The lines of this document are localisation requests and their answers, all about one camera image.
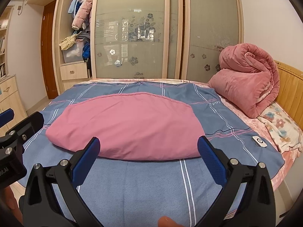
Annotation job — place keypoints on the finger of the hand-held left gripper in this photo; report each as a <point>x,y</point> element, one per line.
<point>28,125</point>
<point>7,117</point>

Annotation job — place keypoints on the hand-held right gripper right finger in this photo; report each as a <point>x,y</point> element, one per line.
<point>210,163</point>

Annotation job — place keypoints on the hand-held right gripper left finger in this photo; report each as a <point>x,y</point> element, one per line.
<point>86,163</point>

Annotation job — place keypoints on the pink and white striped jacket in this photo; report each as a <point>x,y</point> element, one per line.
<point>123,123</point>

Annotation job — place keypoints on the person's right hand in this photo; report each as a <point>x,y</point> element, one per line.
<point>168,222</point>

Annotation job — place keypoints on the light wooden side cabinet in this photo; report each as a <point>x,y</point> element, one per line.
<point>11,99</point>

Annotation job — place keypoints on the small white remote controller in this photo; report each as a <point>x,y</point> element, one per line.
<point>259,141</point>

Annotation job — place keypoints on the blue plaid bed sheet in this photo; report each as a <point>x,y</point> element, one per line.
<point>142,182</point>

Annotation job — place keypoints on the beige wooden wardrobe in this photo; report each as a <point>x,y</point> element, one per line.
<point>71,75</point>

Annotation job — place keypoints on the beige wardrobe drawer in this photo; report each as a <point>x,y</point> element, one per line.
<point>73,72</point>

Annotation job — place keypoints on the brown wooden door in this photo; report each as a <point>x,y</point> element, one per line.
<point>48,52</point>

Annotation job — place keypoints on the floral pillow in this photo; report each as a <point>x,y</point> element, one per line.
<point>281,125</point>

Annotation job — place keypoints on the pink plush quilt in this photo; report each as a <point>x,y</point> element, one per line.
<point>243,87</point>

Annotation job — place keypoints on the clear plastic storage box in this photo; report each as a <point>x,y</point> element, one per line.
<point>72,54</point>

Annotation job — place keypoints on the crumpled yellow cloth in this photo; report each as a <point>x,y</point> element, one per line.
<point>68,41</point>

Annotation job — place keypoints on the blue puffy garment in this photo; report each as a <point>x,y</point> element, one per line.
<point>86,52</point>

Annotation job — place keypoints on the wooden slatted headboard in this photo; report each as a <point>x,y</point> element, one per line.
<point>291,92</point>

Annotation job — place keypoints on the pink hanging down jacket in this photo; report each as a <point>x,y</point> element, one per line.
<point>82,11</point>

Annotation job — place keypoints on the light blue hanging jacket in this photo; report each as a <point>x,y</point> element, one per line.
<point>73,4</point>

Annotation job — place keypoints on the frosted floral sliding door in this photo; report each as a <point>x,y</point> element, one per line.
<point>210,28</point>
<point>132,40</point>

